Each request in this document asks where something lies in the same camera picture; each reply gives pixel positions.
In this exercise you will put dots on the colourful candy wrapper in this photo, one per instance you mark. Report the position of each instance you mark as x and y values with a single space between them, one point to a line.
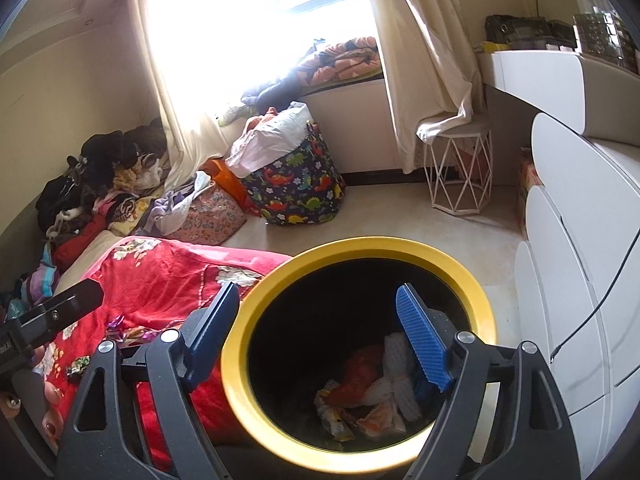
137 336

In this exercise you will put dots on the red floral blanket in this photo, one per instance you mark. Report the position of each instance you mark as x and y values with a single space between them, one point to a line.
165 270

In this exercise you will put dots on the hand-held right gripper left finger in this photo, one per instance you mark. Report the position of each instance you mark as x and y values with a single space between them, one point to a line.
215 325

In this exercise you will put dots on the dinosaur print fabric basket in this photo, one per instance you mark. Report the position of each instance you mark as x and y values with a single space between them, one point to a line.
295 185

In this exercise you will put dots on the pale green cloth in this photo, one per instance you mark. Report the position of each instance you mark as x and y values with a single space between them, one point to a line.
232 112

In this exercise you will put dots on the yellow small object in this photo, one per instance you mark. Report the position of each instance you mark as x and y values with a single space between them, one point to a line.
492 48

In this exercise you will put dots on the purple candy wrapper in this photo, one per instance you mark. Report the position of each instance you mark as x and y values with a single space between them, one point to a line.
116 321

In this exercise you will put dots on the pink box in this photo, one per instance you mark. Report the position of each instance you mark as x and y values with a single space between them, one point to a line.
472 162

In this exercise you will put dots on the dark jacket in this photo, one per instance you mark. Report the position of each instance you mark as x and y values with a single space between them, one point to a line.
272 92

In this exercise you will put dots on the pink patterned blanket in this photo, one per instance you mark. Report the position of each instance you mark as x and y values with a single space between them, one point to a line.
345 60

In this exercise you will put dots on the dark green candy wrapper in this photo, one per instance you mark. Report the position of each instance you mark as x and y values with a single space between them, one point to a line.
77 365

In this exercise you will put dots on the white window seat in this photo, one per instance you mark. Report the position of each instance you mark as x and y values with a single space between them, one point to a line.
360 125

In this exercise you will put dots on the white desk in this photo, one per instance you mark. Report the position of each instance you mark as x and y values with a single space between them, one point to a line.
540 75

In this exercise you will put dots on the red plastic bag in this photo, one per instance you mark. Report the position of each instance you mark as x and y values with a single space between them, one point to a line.
360 375

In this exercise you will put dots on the white cloth bundle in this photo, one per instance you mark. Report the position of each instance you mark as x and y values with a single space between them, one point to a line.
270 140

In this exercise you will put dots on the orange bag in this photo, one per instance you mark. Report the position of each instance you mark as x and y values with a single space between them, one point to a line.
227 175

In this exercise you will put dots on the pink floral fabric bag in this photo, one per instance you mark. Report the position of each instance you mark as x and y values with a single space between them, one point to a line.
210 220

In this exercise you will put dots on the white foam fruit net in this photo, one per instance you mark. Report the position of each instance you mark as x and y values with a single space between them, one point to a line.
400 390

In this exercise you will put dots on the purple striped cloth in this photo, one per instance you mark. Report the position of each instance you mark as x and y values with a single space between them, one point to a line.
42 280

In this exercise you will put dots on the cream curtain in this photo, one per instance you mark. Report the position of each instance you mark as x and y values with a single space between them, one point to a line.
415 35
180 135

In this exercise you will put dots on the camouflage bag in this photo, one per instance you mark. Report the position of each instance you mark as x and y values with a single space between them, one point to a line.
520 32

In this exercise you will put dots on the orange printed carton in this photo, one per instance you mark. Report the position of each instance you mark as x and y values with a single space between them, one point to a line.
529 185

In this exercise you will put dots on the white orange crumpled wrapper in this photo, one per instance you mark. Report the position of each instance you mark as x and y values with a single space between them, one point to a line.
382 417

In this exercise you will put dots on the person's left hand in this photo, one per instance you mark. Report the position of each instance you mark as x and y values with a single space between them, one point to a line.
50 392

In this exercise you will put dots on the clear plastic box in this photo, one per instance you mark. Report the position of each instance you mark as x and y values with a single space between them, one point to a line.
605 40

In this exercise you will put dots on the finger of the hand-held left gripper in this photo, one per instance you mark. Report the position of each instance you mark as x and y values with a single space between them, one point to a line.
60 312

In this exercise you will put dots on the white drawer chest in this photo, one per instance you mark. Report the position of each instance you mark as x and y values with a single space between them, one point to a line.
570 240

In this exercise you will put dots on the pile of clothes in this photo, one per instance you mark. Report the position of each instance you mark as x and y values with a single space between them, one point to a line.
100 160

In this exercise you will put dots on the yellow rimmed trash bin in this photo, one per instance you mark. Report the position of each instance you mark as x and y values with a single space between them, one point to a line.
380 250

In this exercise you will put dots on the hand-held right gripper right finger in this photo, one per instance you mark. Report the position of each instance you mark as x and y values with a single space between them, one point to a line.
425 340

